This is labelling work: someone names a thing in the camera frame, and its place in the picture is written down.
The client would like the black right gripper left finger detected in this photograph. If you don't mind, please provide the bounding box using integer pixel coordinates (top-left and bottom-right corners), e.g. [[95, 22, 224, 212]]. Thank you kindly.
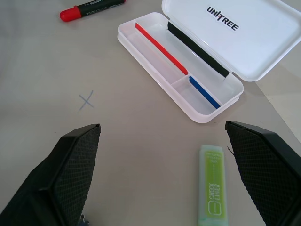
[[0, 123, 102, 226]]

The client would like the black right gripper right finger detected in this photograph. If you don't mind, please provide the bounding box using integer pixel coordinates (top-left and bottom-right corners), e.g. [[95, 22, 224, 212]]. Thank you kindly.
[[224, 121, 301, 226]]

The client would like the white plastic pencil case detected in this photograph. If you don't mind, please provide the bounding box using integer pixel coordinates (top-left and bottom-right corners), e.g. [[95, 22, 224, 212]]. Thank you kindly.
[[117, 0, 301, 123]]

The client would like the green check liner box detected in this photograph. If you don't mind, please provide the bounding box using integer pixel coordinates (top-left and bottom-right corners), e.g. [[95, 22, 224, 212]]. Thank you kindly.
[[198, 144, 229, 226]]

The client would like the black marker with red cap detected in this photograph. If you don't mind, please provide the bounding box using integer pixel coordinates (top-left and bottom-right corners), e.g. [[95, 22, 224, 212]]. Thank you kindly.
[[59, 0, 127, 23]]

